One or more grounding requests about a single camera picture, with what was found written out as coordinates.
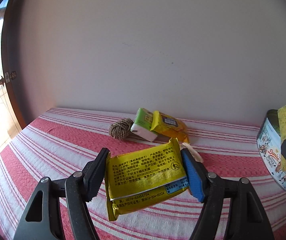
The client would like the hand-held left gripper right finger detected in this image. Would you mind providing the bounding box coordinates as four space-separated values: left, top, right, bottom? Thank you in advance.
180 148 275 240

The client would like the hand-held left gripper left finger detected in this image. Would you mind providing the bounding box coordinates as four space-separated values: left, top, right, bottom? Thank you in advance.
13 147 111 240

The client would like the round printed metal tin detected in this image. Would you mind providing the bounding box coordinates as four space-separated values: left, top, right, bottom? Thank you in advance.
256 109 286 197

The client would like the yellow snack packet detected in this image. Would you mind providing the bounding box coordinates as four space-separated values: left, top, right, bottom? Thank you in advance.
150 110 190 144
104 137 190 222

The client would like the brown twine ball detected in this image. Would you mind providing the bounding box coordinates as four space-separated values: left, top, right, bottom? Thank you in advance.
108 119 134 139

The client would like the green tissue pack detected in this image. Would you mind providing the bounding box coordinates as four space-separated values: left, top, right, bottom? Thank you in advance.
130 108 160 142

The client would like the beige wafer packet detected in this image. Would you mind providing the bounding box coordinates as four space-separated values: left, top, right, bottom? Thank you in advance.
182 142 203 163

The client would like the red white striped cloth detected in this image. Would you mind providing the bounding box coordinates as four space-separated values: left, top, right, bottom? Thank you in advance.
0 107 286 240

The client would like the brown wooden door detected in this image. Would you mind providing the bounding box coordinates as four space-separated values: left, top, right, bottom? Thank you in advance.
0 0 28 140

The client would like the door latch plate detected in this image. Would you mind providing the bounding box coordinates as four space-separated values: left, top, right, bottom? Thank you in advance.
5 70 17 82

